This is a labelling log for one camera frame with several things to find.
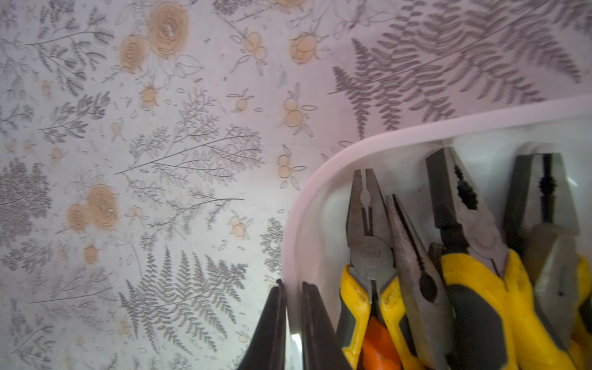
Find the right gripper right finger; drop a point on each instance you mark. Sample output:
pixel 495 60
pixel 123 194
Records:
pixel 321 349

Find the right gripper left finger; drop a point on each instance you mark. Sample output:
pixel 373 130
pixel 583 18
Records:
pixel 268 344

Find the orange black long-nose pliers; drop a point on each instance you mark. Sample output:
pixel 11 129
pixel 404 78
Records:
pixel 416 329

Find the white plastic storage box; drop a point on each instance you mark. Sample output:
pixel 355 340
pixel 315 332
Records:
pixel 315 246

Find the yellow black pliers large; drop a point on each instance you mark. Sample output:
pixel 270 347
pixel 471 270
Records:
pixel 495 323

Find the yellow black pliers far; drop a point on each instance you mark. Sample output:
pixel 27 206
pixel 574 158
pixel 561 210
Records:
pixel 541 225

